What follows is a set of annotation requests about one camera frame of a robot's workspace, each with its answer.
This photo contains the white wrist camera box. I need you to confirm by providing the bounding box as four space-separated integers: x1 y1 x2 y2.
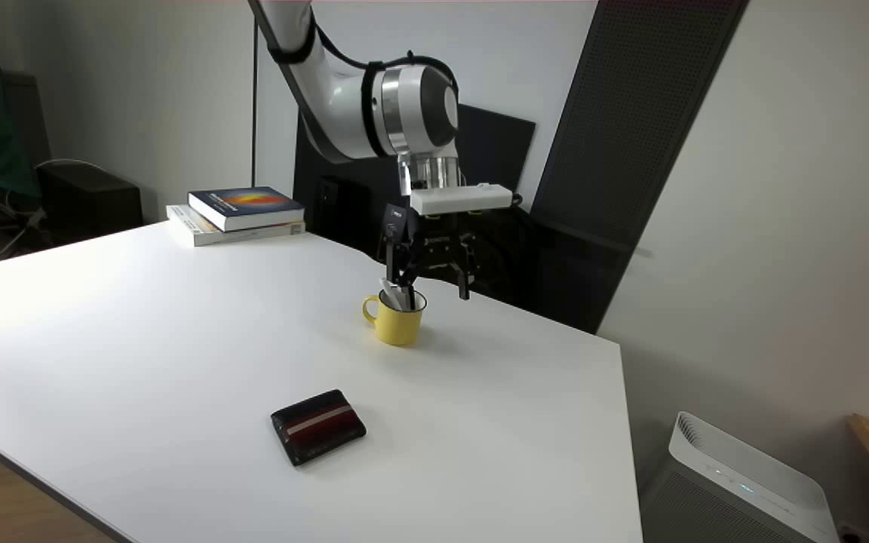
410 185 513 217

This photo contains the black wallet with red stripe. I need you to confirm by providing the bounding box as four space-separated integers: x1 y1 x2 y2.
271 389 364 464

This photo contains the white bottom book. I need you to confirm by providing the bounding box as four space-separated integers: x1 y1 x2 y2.
166 205 302 249

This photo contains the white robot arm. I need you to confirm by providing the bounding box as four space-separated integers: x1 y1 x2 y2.
246 0 463 311

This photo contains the yellow mug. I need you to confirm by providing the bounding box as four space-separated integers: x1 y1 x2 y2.
362 295 427 348

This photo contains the dark blue top book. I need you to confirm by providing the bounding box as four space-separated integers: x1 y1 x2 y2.
188 187 304 233

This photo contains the black box on floor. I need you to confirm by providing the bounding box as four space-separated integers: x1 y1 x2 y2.
38 162 146 242

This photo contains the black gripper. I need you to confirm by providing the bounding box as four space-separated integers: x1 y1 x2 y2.
382 205 475 308

